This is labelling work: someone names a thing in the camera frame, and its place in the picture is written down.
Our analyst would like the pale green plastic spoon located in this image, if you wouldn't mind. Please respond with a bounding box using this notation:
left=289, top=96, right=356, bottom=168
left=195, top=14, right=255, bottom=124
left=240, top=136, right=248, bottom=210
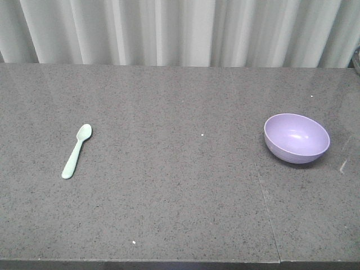
left=61, top=124, right=92, bottom=179

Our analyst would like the purple plastic bowl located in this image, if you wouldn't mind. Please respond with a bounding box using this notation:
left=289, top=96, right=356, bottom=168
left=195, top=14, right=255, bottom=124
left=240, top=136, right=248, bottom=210
left=264, top=113, right=331, bottom=164

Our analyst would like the white pleated curtain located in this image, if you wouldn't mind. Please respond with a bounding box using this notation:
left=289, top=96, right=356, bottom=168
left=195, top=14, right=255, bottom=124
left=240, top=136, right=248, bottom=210
left=1, top=1, right=359, bottom=68

